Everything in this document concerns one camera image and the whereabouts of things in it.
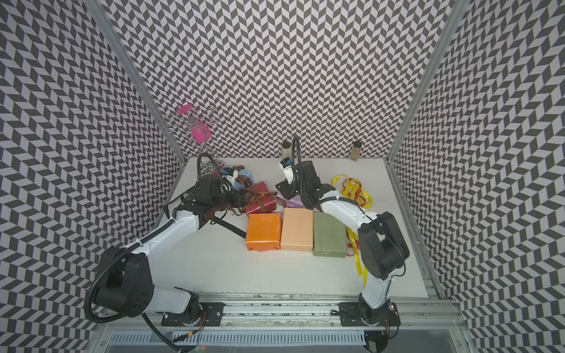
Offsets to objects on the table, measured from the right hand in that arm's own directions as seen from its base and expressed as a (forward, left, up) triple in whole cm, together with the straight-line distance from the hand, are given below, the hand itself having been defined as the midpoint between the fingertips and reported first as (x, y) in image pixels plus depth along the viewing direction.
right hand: (282, 185), depth 88 cm
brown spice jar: (+30, -37, -9) cm, 48 cm away
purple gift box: (+1, -5, -14) cm, 15 cm away
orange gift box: (-16, +7, -9) cm, 20 cm away
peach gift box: (-14, -6, -11) cm, 19 cm away
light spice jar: (+29, -1, -7) cm, 30 cm away
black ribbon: (-9, +24, -18) cm, 31 cm away
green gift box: (-17, -19, -10) cm, 27 cm away
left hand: (-4, +14, -1) cm, 14 cm away
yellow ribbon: (-28, -31, -18) cm, 45 cm away
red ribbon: (+9, -33, -13) cm, 36 cm away
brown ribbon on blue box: (-16, +20, +8) cm, 27 cm away
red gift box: (-1, +10, -8) cm, 13 cm away
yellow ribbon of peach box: (+13, -26, -14) cm, 32 cm away
